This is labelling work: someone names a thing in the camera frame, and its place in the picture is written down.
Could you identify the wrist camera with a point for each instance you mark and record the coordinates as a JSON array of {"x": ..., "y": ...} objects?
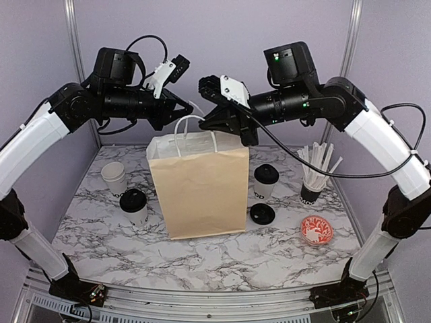
[
  {"x": 223, "y": 90},
  {"x": 167, "y": 72}
]

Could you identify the brown paper takeout bag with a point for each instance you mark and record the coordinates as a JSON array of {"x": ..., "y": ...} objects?
[{"x": 201, "y": 182}]

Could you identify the white paper coffee cup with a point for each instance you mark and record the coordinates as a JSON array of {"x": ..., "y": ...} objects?
[{"x": 263, "y": 188}]

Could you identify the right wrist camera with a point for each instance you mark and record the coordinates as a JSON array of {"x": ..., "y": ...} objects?
[{"x": 223, "y": 90}]

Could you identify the stack of white cups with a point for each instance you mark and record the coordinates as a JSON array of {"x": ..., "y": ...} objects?
[{"x": 114, "y": 175}]

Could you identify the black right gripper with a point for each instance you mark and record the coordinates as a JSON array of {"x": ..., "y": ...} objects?
[{"x": 224, "y": 118}]

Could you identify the right arm base board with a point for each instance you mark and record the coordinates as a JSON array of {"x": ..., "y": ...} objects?
[{"x": 338, "y": 293}]

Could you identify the red floral bowl right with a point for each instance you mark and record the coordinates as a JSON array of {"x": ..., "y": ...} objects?
[{"x": 316, "y": 230}]

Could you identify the stack of black lids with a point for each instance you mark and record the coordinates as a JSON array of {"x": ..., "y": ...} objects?
[{"x": 262, "y": 214}]

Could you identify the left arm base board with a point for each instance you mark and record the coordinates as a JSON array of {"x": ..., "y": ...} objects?
[{"x": 81, "y": 292}]

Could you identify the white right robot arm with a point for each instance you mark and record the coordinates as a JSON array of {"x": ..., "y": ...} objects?
[{"x": 408, "y": 203}]

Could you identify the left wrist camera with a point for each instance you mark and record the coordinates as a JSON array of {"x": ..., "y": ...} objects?
[{"x": 167, "y": 72}]

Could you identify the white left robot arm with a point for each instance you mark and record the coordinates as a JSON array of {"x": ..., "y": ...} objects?
[{"x": 56, "y": 117}]

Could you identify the black cup holding straws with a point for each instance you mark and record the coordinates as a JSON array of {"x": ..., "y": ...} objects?
[{"x": 308, "y": 194}]

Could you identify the black coffee cup lid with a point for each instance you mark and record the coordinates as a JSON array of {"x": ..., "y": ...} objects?
[{"x": 266, "y": 174}]

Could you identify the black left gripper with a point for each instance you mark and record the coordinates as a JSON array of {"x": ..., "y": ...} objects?
[{"x": 163, "y": 115}]

